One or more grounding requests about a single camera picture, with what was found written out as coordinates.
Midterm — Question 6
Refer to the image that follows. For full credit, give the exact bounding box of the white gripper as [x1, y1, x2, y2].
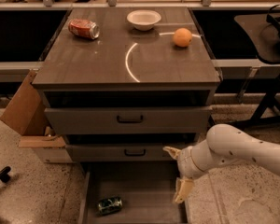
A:
[163, 147, 196, 203]

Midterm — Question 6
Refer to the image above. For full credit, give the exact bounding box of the green soda can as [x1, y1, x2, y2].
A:
[97, 196, 122, 216]

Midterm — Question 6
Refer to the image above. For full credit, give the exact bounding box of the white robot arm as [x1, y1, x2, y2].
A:
[163, 124, 280, 203]

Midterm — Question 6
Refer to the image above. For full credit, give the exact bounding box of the bottom open grey drawer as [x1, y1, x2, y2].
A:
[78, 161, 188, 224]

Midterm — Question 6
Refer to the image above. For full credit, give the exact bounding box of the top grey drawer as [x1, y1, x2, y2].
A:
[45, 106, 211, 134]

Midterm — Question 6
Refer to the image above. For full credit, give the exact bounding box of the grey drawer cabinet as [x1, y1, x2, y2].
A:
[31, 7, 222, 173]

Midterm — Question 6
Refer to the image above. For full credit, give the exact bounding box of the middle grey drawer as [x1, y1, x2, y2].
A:
[65, 143, 193, 162]

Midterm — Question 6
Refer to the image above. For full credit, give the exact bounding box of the red soda can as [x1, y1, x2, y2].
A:
[68, 19, 100, 40]

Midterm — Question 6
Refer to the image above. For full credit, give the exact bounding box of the orange fruit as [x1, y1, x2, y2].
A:
[173, 28, 192, 48]

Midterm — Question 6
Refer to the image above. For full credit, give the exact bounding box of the white bowl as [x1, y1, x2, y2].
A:
[127, 10, 161, 31]

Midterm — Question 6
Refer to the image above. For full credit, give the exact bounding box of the brown cardboard box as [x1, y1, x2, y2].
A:
[0, 69, 73, 165]

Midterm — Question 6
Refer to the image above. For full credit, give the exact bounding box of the black side table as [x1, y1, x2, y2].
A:
[233, 4, 280, 129]

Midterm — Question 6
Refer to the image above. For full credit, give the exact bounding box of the black chair leg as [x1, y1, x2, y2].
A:
[0, 166, 11, 183]

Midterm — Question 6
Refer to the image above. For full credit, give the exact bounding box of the black middle drawer handle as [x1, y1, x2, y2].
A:
[124, 149, 147, 157]

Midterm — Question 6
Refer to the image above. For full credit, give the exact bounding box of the black drawer handle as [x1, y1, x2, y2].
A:
[124, 149, 147, 157]
[117, 115, 144, 124]

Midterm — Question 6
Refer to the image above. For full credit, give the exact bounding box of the black top drawer handle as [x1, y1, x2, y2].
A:
[117, 115, 144, 124]

